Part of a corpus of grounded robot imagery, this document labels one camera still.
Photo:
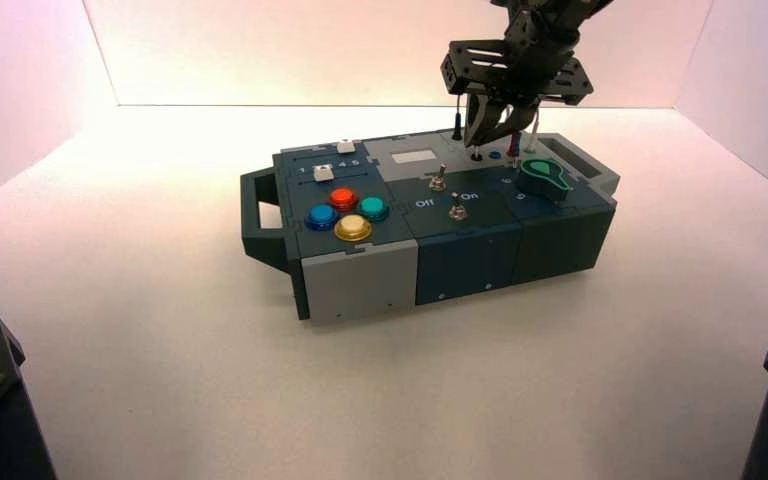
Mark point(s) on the yellow round push button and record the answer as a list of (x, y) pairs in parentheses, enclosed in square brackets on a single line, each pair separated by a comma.
[(353, 228)]

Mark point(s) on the small white slider knob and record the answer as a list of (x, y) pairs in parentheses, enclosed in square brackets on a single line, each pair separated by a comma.
[(345, 146)]

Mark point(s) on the metal toggle switch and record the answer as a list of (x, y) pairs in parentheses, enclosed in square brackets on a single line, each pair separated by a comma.
[(457, 212), (438, 179)]

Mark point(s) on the dark blue grey control box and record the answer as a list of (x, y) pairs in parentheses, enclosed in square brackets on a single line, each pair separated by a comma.
[(460, 258)]

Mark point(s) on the green rotary pointer knob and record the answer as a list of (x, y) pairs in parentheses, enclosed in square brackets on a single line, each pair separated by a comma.
[(544, 179)]

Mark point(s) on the large white slider knob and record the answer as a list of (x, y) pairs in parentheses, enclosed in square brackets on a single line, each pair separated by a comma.
[(322, 173)]

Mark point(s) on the blue round push button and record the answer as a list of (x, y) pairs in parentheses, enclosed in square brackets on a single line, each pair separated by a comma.
[(322, 216)]

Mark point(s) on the grey display screen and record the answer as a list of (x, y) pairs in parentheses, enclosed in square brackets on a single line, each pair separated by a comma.
[(414, 158)]

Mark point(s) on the red round push button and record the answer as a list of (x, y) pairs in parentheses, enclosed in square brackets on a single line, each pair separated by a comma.
[(343, 198)]

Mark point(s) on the teal round push button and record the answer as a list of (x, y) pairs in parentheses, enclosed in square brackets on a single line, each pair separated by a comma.
[(373, 208)]

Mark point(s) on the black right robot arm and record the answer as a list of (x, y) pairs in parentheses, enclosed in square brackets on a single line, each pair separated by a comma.
[(550, 6)]

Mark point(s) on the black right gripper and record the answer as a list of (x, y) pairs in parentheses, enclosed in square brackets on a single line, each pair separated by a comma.
[(530, 66)]

